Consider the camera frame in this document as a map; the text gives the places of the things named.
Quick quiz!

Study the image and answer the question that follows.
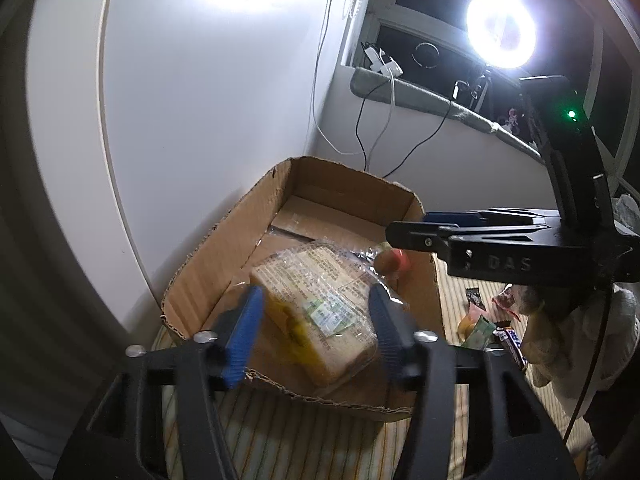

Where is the white crumpled cloth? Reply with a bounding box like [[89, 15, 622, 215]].
[[612, 192, 640, 232]]

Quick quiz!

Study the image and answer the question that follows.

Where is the round red orange snack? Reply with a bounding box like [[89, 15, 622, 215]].
[[375, 242, 411, 279]]

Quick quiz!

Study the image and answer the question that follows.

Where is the white ring light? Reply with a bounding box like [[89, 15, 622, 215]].
[[465, 0, 538, 71]]

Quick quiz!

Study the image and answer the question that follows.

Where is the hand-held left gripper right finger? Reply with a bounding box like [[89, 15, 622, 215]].
[[369, 284, 576, 480]]

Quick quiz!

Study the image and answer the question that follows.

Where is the green snack packet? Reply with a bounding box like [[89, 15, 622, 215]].
[[460, 316, 496, 350]]

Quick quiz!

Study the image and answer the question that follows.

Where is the clear red black snack packet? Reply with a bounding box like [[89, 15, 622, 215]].
[[492, 285, 521, 318]]

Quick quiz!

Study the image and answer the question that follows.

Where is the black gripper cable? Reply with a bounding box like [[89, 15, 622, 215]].
[[564, 277, 612, 443]]

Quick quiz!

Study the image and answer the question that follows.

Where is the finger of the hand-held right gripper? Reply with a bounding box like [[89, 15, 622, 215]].
[[422, 208, 561, 226], [386, 220, 549, 262]]

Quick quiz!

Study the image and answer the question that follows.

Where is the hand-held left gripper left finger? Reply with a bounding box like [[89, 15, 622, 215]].
[[52, 286, 266, 480]]

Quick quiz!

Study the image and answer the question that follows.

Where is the striped blanket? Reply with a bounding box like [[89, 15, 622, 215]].
[[150, 255, 591, 480]]

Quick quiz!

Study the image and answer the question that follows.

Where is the person's right hand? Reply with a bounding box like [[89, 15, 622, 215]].
[[515, 284, 640, 392]]

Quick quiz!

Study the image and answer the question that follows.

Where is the white cabinet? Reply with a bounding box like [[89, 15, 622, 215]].
[[25, 0, 351, 331]]

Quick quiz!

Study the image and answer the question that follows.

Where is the white cable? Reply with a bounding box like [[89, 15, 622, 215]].
[[362, 76, 398, 168], [310, 0, 373, 157]]

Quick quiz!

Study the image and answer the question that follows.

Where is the grey windowsill cushion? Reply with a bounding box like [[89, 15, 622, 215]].
[[350, 66, 546, 161]]

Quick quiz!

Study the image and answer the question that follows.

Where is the dark chocolate bar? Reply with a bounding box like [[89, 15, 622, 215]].
[[492, 327, 530, 373]]

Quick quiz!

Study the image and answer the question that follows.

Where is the sliced bread packet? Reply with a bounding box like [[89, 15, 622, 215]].
[[248, 240, 406, 388]]

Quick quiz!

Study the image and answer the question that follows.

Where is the ring light stand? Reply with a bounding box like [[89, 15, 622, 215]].
[[474, 67, 495, 112]]

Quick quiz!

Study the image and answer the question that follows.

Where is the brown cardboard box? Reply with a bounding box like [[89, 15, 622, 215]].
[[160, 156, 448, 423]]

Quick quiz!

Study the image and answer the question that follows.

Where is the white charger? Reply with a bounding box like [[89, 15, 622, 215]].
[[365, 47, 403, 78]]

